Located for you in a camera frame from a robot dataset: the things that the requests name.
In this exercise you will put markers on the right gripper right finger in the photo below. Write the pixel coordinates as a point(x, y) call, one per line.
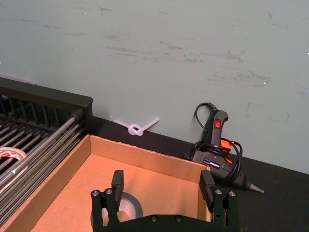
point(222, 205)

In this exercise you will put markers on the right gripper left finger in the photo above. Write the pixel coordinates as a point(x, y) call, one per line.
point(103, 205)

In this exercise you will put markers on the silver tape roll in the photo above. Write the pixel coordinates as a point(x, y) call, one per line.
point(134, 205)

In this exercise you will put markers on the white tape roll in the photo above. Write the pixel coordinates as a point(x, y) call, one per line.
point(12, 154)

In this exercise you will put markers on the black table cloth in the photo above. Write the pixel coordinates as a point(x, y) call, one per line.
point(277, 205)

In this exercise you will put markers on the shallow brown cardboard tray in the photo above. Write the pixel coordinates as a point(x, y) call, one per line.
point(157, 186)

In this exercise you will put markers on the black rack with steel bars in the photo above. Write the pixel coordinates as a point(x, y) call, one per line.
point(48, 96)

